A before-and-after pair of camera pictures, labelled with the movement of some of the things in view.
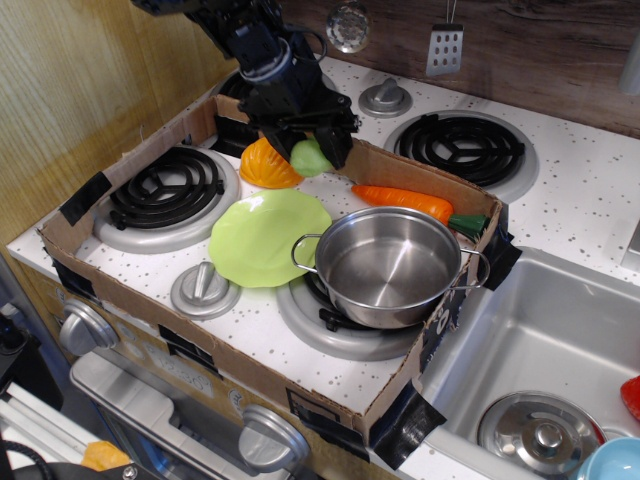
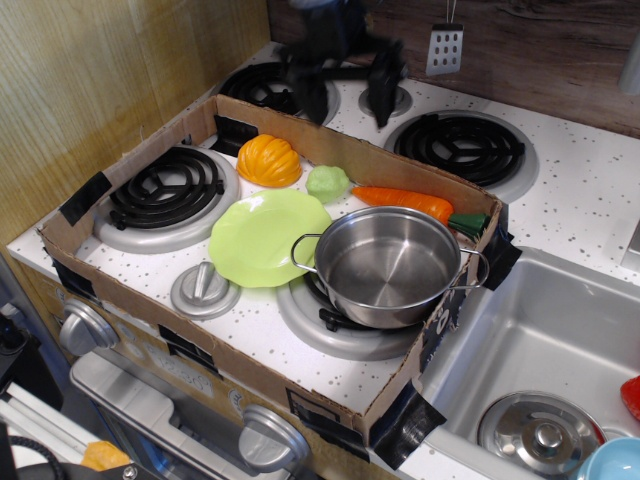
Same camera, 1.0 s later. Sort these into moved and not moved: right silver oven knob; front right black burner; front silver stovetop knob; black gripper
Moved: black gripper
Not moved: right silver oven knob; front right black burner; front silver stovetop knob
